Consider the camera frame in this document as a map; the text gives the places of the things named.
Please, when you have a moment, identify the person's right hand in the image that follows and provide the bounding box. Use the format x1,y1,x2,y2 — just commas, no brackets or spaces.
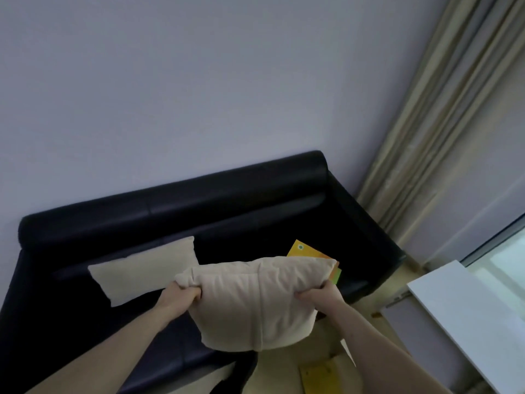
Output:
295,280,346,316

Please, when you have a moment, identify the person's left hand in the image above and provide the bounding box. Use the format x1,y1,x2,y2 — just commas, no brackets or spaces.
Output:
156,281,203,321

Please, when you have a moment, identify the cream pillow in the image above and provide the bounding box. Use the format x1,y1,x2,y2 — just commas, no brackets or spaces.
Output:
175,256,338,352
88,236,200,308

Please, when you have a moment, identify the person's right forearm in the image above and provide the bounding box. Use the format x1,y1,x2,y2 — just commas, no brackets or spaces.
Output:
327,303,452,394

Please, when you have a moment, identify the person's left forearm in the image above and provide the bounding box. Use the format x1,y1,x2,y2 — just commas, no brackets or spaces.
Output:
25,305,170,394

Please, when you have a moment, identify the yellow orange booklet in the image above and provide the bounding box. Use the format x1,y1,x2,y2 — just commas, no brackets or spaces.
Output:
286,239,342,284

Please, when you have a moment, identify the black leather sofa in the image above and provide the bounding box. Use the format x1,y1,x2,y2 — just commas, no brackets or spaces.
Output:
0,150,407,394

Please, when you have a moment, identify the yellow paper sheet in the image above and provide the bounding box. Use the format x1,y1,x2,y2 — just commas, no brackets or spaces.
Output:
299,357,349,394

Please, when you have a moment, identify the white table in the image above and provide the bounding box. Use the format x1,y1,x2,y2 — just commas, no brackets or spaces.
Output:
407,260,525,394

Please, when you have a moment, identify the window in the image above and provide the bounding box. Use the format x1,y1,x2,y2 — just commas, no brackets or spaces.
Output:
459,213,525,292

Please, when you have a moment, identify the beige curtain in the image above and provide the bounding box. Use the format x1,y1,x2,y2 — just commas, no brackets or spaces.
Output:
356,0,525,247

